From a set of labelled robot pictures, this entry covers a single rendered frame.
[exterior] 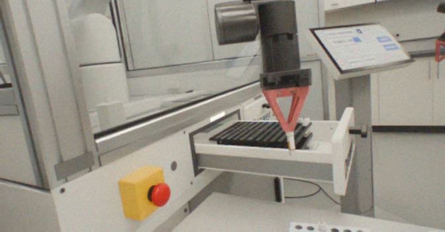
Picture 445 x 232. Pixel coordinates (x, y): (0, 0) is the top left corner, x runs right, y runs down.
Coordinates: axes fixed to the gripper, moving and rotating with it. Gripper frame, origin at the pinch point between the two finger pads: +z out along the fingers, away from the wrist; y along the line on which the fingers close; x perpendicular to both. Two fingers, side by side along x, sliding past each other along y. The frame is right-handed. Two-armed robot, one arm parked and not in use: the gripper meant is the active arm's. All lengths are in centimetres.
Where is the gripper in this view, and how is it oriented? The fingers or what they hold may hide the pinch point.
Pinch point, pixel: (287, 126)
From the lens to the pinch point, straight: 47.3
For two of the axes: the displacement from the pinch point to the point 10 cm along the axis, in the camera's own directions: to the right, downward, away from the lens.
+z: 1.2, 9.9, 1.1
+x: 9.9, -1.2, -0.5
